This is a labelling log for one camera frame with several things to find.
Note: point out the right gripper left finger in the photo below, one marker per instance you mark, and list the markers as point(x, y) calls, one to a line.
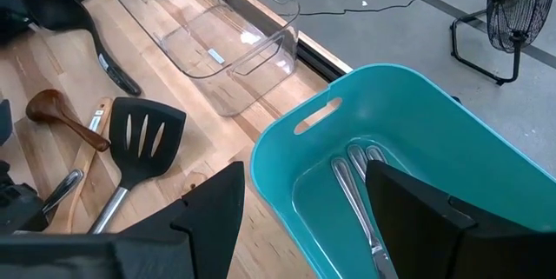
point(204, 235)

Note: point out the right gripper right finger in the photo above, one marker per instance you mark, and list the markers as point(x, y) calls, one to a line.
point(417, 227)

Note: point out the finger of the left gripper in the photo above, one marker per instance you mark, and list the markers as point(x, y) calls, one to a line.
point(17, 22)

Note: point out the black plastic serving spoon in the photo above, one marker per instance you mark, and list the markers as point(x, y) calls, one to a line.
point(52, 7)

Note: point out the dark brown wooden spoon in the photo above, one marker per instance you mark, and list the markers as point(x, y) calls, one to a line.
point(48, 107)

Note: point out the green plastic bin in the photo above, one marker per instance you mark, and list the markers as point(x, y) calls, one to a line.
point(434, 140)

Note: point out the slotted wooden spatula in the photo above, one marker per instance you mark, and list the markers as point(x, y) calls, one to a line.
point(82, 161)

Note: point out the clear plastic bin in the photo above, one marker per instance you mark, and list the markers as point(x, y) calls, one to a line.
point(217, 44)

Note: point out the small white scrap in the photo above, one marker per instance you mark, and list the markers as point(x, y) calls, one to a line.
point(364, 3)

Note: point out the black floor fan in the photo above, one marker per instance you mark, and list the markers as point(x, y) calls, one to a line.
point(517, 9)

